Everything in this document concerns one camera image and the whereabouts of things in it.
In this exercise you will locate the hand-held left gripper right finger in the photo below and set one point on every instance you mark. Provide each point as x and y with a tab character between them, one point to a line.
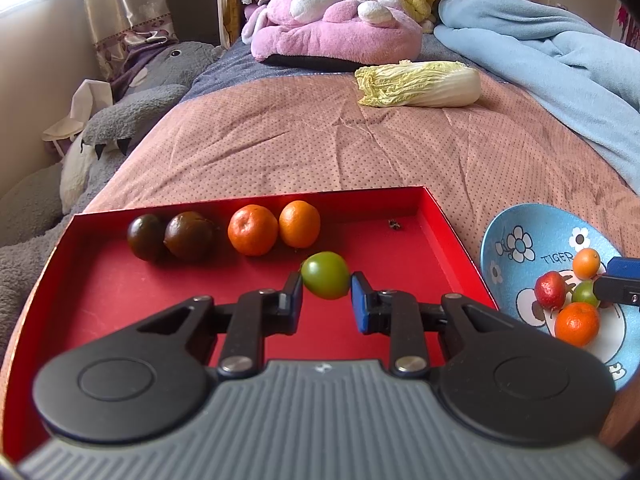
361	302

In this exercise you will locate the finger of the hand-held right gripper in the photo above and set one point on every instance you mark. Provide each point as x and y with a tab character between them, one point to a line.
625	266
617	290

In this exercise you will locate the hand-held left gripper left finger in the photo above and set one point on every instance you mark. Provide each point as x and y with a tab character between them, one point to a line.
295	295

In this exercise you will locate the green round fruit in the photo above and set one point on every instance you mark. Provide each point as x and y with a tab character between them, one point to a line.
584	295
325	275

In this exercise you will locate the small light orange mandarin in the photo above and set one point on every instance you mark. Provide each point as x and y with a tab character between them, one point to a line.
586	263

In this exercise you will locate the large deep orange mandarin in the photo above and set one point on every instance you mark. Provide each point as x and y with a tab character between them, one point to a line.
576	324

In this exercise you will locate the small red fruit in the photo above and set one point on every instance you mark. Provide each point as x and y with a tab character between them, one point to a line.
550	290

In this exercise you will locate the blue flower-print plate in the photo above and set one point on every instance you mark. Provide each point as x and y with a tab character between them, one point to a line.
550	225

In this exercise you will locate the dark brown round fruit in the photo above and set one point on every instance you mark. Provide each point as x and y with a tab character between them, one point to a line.
191	236
146	237

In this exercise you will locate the red shallow box tray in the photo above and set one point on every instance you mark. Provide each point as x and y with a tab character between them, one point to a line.
125	285

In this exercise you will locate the pink dotted bedsheet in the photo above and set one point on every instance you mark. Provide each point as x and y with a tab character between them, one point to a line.
300	150

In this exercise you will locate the napa cabbage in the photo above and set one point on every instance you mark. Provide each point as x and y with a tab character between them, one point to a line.
420	85

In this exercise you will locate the black flat cushion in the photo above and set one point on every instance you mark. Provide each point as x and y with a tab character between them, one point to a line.
310	63

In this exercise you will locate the light blue fleece blanket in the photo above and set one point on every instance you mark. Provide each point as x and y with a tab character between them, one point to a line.
540	50

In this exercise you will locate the grey-blue blanket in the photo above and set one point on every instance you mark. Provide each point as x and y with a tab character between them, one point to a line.
240	67

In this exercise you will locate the grey plush toy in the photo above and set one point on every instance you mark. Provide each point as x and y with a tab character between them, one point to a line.
125	110

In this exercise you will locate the pink rabbit plush cushion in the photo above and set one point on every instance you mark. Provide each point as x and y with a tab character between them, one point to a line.
340	35

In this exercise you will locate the dark bedside cabinet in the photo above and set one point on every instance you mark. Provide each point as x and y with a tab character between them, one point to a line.
192	0

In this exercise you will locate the patterned beige curtain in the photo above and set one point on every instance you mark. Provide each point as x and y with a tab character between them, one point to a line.
130	10

